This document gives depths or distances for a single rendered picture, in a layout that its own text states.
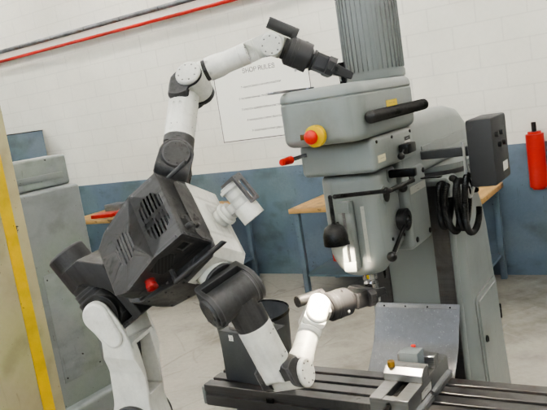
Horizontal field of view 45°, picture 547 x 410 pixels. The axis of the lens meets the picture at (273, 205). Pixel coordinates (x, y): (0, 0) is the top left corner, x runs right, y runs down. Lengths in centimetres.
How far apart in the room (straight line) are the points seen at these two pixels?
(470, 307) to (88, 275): 134
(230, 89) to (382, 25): 523
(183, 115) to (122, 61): 639
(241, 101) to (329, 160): 536
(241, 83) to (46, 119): 318
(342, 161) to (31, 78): 786
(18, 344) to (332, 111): 197
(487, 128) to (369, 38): 46
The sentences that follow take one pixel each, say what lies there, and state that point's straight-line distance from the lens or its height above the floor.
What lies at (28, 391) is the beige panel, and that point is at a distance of 330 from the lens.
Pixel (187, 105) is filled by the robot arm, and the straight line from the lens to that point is 194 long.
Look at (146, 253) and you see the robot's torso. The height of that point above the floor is 155.
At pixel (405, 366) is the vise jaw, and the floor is 102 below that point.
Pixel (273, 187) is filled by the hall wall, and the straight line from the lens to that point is 716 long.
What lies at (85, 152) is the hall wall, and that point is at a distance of 891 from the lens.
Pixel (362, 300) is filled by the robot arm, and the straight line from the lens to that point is 204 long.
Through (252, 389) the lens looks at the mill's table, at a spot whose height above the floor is 91.
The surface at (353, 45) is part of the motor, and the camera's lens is 218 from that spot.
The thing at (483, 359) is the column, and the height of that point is 84.
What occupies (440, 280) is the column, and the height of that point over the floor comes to 116.
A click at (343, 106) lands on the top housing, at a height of 183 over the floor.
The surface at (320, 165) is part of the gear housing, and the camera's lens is 194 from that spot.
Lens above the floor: 186
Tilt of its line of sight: 9 degrees down
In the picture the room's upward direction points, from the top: 9 degrees counter-clockwise
